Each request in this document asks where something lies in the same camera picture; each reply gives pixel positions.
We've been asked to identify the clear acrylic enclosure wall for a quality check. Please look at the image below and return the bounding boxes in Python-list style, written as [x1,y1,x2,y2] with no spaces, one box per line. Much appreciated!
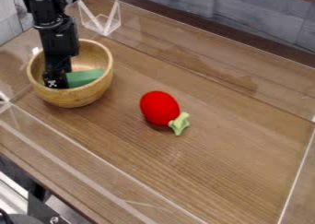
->
[0,5,315,224]

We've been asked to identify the light wooden bowl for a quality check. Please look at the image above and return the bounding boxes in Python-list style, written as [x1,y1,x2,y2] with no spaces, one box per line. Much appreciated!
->
[25,39,115,108]

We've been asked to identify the red plush strawberry toy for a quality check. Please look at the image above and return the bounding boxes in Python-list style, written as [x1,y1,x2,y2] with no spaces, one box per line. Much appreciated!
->
[139,90,190,136]

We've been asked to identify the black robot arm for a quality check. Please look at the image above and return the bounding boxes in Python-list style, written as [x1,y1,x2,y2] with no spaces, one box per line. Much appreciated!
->
[24,0,79,88]

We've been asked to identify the black metal table bracket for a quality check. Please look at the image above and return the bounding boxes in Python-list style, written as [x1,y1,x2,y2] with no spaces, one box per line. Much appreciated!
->
[27,184,71,224]

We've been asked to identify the green rectangular block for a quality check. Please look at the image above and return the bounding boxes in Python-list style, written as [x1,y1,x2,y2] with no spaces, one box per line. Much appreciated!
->
[67,68,103,88]

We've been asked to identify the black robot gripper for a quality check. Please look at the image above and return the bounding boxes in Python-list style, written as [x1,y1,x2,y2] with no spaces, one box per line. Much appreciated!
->
[36,17,79,88]

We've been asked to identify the clear acrylic corner bracket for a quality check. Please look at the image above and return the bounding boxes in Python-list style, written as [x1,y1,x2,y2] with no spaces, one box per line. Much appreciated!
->
[78,0,122,36]

